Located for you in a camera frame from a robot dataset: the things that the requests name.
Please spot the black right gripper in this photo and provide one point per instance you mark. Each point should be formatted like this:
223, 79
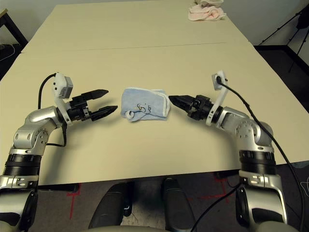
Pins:
200, 107

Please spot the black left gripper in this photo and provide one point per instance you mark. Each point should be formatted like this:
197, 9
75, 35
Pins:
78, 110

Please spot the light blue towel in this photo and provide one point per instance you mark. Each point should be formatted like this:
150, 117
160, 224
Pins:
144, 104

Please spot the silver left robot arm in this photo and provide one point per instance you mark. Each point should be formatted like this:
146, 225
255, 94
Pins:
26, 140

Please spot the pink towel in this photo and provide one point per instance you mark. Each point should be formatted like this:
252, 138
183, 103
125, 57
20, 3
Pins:
205, 14

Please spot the red tape cross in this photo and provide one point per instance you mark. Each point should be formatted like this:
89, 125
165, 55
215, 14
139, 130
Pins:
73, 203
224, 191

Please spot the black robot left leg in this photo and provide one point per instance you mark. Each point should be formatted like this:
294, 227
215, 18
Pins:
108, 207

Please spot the black robot leg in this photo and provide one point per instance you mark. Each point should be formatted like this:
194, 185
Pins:
178, 207
108, 207

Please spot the black robot right leg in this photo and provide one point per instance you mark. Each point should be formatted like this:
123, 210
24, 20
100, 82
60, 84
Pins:
178, 207

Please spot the black framed side table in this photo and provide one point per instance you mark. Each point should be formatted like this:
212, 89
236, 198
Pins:
12, 21

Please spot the black tripod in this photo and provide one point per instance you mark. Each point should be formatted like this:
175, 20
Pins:
289, 21

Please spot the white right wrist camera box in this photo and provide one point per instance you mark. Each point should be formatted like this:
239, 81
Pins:
220, 91

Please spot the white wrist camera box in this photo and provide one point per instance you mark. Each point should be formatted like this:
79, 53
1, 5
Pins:
220, 91
61, 87

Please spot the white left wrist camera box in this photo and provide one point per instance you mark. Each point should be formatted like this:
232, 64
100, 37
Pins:
61, 87

